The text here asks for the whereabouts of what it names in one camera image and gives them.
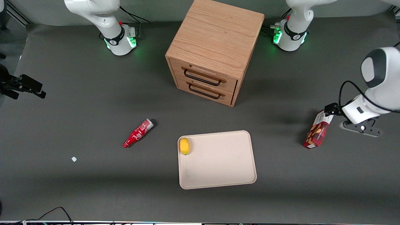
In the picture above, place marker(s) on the red cookie box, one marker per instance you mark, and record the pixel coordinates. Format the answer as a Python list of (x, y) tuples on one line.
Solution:
[(317, 134)]

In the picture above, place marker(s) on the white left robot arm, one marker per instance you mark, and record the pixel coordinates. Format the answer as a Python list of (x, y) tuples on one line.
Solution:
[(386, 89)]

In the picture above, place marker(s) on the beige plastic tray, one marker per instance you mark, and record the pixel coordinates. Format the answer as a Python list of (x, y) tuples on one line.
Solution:
[(218, 162)]

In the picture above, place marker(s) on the wooden drawer front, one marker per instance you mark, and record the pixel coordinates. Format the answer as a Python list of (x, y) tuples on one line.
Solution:
[(231, 85), (226, 98)]

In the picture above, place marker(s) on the wooden drawer cabinet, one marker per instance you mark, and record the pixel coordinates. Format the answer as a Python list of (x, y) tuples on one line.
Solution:
[(215, 34)]

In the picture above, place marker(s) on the yellow lemon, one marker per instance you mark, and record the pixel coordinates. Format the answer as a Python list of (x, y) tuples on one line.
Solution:
[(184, 146)]

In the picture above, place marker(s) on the red cola bottle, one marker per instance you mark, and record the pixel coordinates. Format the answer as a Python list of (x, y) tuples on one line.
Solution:
[(136, 135)]

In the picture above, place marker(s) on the dark grey table mat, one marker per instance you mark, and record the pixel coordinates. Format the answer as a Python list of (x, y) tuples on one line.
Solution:
[(93, 187)]

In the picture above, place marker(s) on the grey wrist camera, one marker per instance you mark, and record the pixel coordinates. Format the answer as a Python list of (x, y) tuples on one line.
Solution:
[(359, 128)]

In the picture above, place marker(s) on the black camera clamp mount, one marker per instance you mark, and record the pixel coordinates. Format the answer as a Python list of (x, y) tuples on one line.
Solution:
[(28, 83)]

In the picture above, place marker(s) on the black metal rail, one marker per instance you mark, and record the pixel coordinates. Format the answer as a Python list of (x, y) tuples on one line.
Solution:
[(18, 14)]

